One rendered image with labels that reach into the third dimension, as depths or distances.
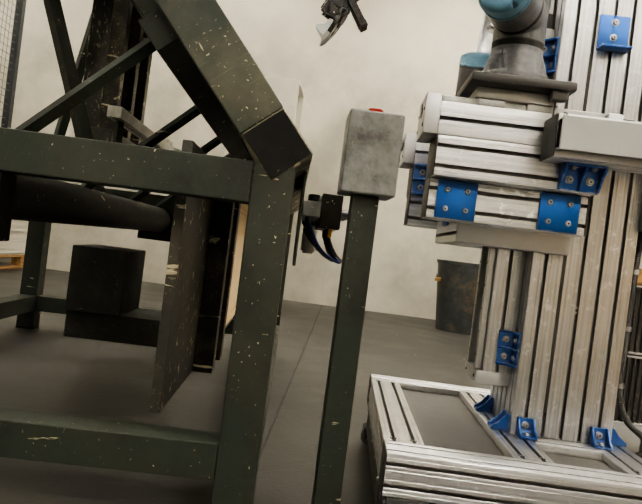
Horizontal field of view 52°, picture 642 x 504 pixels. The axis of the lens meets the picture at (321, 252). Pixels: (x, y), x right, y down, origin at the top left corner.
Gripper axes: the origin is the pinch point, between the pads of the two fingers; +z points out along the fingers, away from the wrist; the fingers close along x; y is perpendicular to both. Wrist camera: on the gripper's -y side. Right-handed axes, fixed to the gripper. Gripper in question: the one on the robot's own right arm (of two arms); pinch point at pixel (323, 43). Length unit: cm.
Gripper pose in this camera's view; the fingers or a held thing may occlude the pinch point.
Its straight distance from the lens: 233.6
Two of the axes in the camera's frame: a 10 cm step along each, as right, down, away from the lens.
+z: -5.7, 8.2, 0.2
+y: -8.2, -5.7, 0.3
